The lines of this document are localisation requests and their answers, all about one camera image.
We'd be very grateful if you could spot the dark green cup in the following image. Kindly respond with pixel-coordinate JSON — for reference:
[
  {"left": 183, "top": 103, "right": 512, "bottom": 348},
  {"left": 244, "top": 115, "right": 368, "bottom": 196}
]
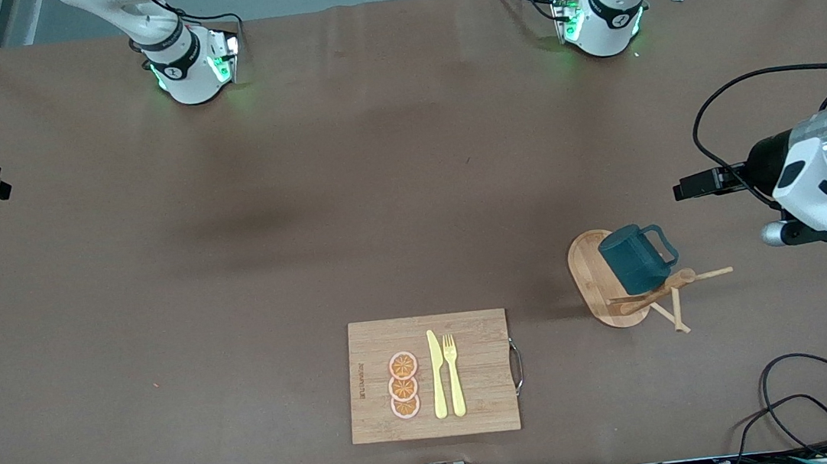
[{"left": 596, "top": 220, "right": 683, "bottom": 299}]

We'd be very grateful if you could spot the wooden cup rack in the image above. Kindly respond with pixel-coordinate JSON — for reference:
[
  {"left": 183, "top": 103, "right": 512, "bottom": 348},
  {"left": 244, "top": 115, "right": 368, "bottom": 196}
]
[{"left": 564, "top": 215, "right": 741, "bottom": 346}]

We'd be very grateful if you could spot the bamboo cutting board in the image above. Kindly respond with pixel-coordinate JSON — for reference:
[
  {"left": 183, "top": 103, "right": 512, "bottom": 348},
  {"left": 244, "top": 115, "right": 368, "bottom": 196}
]
[{"left": 339, "top": 305, "right": 531, "bottom": 448}]

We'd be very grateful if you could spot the brown table cover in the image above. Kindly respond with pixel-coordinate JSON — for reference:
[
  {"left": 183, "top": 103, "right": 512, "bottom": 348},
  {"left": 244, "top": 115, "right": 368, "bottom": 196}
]
[{"left": 0, "top": 0, "right": 827, "bottom": 464}]

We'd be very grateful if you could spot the yellow plastic fork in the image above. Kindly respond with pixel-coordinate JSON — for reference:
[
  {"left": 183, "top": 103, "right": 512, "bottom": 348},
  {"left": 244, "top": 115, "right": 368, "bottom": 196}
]
[{"left": 440, "top": 333, "right": 468, "bottom": 419}]

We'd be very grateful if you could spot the yellow plastic knife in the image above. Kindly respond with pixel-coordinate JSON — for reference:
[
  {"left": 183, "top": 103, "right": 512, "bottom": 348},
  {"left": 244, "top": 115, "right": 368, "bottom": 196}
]
[{"left": 426, "top": 328, "right": 451, "bottom": 420}]

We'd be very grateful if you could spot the orange slice toy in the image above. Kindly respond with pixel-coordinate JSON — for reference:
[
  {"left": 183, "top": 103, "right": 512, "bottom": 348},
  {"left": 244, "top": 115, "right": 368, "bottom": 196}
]
[
  {"left": 387, "top": 349, "right": 420, "bottom": 382},
  {"left": 388, "top": 374, "right": 420, "bottom": 404}
]

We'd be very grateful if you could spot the black right arm base cable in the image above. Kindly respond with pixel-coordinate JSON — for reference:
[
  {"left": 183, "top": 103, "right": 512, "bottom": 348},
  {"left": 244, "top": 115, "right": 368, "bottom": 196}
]
[{"left": 120, "top": 0, "right": 247, "bottom": 63}]

